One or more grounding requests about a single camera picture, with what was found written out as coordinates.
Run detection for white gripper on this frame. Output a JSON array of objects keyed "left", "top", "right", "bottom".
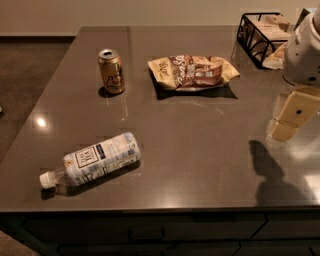
[{"left": 266, "top": 13, "right": 320, "bottom": 142}]

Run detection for orange soda can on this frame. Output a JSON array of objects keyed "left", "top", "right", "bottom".
[{"left": 98, "top": 49, "right": 125, "bottom": 95}]

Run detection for napkin packets in basket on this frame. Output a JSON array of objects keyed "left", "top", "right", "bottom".
[{"left": 250, "top": 14, "right": 291, "bottom": 69}]

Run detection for brown chip bag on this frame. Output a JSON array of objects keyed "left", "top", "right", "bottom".
[{"left": 148, "top": 55, "right": 240, "bottom": 92}]

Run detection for tea bottle white label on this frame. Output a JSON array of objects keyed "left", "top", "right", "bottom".
[{"left": 39, "top": 132, "right": 141, "bottom": 189}]

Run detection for black wire basket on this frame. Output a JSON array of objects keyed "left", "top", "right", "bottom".
[{"left": 237, "top": 12, "right": 290, "bottom": 69}]

